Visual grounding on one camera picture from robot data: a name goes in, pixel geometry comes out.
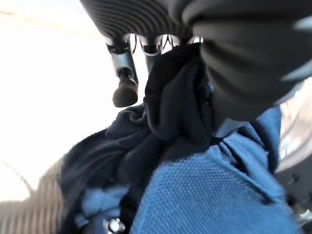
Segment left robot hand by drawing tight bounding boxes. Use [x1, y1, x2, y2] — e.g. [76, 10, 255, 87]
[79, 0, 312, 125]

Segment blue and navy garment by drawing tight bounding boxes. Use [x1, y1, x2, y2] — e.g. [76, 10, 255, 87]
[59, 43, 303, 234]

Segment washing machine with silver drum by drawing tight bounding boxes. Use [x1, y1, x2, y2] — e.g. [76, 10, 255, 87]
[274, 77, 312, 234]

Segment beige ribbed basket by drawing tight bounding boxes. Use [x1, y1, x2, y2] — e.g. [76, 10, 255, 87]
[0, 157, 68, 234]

